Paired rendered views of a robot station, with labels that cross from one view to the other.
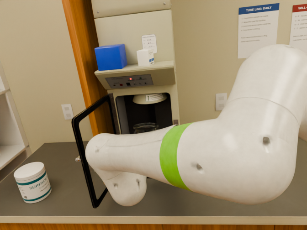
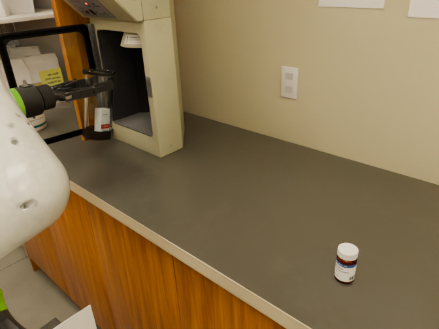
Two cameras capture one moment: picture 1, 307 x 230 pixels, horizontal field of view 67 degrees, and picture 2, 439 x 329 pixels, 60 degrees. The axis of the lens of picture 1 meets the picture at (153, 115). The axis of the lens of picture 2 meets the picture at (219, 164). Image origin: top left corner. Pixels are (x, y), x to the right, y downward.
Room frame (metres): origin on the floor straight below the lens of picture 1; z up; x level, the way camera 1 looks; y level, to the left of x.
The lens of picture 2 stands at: (0.10, -1.01, 1.55)
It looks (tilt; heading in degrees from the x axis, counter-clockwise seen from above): 27 degrees down; 35
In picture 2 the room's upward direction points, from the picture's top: 3 degrees counter-clockwise
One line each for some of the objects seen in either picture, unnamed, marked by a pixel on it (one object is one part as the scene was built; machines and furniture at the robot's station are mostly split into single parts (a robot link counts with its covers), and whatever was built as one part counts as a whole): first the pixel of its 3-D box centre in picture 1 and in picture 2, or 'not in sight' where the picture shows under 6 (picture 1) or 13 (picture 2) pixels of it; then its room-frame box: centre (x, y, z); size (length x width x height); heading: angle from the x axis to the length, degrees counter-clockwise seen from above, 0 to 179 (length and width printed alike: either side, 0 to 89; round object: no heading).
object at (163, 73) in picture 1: (136, 77); (96, 4); (0.98, 0.05, 1.46); 0.32 x 0.12 x 0.10; 81
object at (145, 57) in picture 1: (145, 57); not in sight; (0.97, 0.00, 1.54); 0.05 x 0.05 x 0.06; 65
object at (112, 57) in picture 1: (111, 56); not in sight; (0.99, 0.14, 1.56); 0.10 x 0.10 x 0.09; 81
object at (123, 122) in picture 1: (149, 119); (151, 75); (1.15, 0.02, 1.19); 0.26 x 0.24 x 0.35; 81
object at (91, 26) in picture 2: (116, 131); (100, 78); (1.05, 0.19, 1.19); 0.03 x 0.02 x 0.39; 81
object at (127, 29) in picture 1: (146, 95); (147, 39); (1.16, 0.02, 1.33); 0.32 x 0.25 x 0.77; 81
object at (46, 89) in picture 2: not in sight; (53, 94); (0.76, 0.07, 1.22); 0.09 x 0.08 x 0.07; 170
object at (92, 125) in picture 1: (101, 148); (57, 87); (0.89, 0.24, 1.19); 0.30 x 0.01 x 0.40; 164
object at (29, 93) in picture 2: not in sight; (28, 100); (0.69, 0.08, 1.22); 0.09 x 0.06 x 0.12; 80
